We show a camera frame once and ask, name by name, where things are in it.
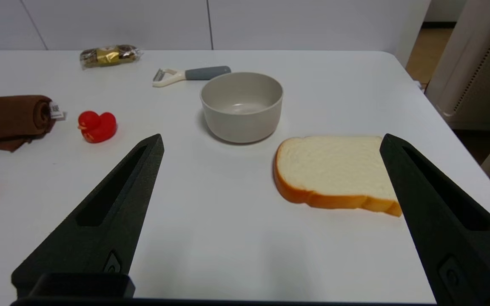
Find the beige round bowl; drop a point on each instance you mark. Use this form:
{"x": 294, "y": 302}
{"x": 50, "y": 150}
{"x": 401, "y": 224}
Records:
{"x": 241, "y": 106}

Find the red tomato toy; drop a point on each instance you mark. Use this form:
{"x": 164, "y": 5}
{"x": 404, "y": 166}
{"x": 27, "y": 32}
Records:
{"x": 98, "y": 126}

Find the white bread slice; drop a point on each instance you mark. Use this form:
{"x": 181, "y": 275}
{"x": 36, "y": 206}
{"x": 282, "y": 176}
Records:
{"x": 334, "y": 170}

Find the clear packet of chocolates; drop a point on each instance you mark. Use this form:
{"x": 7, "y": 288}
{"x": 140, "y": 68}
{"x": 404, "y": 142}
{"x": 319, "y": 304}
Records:
{"x": 109, "y": 55}

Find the brown towel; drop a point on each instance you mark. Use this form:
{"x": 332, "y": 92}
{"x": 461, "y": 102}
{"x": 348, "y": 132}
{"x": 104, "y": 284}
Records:
{"x": 7, "y": 119}

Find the white perforated panel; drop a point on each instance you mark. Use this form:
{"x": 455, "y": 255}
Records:
{"x": 479, "y": 63}

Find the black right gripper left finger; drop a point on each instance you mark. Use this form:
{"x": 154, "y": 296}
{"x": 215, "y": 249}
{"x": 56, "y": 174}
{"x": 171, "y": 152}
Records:
{"x": 100, "y": 229}

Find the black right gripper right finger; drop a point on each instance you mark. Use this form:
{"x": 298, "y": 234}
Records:
{"x": 449, "y": 229}

